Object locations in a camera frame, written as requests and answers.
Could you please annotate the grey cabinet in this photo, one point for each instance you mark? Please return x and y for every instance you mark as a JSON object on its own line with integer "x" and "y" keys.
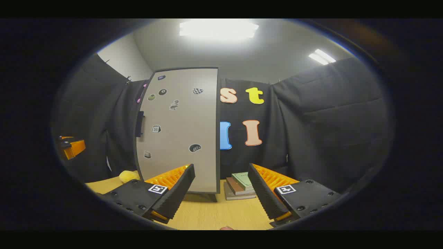
{"x": 204, "y": 197}

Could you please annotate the black backdrop cloth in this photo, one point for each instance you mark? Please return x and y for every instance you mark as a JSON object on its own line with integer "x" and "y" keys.
{"x": 328, "y": 121}

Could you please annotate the brown book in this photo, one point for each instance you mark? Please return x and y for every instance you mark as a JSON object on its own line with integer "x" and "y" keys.
{"x": 235, "y": 186}

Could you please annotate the small ceiling light panel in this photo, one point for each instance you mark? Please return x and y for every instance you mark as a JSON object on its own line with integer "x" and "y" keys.
{"x": 322, "y": 56}

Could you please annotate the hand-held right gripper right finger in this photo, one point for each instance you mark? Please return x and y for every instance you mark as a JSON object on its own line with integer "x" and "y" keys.
{"x": 264, "y": 195}

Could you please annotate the green book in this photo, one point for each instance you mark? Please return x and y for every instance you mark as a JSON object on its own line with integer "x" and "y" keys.
{"x": 243, "y": 180}

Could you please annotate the large ceiling light panel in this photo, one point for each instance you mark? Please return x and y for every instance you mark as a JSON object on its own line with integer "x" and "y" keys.
{"x": 218, "y": 28}

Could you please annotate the grey book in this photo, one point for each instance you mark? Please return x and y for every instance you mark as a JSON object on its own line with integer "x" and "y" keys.
{"x": 230, "y": 195}

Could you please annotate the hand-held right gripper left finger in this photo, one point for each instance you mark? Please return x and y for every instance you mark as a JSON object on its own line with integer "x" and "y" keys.
{"x": 176, "y": 197}

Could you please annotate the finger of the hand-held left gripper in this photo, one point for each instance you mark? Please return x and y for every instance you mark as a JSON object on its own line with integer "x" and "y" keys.
{"x": 76, "y": 147}

